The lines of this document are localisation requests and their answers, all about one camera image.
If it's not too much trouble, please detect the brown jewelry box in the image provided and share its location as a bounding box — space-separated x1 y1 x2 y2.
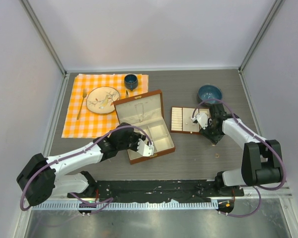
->
114 90 175 164

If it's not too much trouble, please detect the silver crystal necklace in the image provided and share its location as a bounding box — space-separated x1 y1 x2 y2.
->
134 103 146 122

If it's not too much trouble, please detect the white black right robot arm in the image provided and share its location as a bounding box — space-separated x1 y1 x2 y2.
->
192 103 286 196

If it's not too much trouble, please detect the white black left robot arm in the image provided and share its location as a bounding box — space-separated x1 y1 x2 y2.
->
16 123 154 211

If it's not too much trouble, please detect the brown jewelry tray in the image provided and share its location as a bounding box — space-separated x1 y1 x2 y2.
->
170 107 201 134

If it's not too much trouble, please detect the blue ceramic bowl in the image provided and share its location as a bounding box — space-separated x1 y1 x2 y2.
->
197 84 223 106

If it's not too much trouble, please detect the orange white checkered cloth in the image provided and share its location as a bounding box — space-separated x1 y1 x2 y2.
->
62 73 149 138

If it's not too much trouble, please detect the beige floral ceramic plate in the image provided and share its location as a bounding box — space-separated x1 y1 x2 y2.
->
86 86 120 114

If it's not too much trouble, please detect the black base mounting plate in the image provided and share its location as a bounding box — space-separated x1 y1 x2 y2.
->
78 179 244 203

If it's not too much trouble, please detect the small dark blue cup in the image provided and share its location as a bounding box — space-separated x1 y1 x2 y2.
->
124 74 139 91

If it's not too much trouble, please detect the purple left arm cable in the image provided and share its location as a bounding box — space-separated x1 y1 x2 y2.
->
19 125 154 216

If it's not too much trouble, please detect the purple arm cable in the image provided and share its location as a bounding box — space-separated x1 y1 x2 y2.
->
191 99 288 218
19 125 154 216

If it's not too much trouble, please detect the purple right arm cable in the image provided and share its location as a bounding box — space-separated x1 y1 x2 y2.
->
191 99 288 218

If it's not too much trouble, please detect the white slotted cable duct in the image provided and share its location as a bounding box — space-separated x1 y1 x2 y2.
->
32 200 218 211

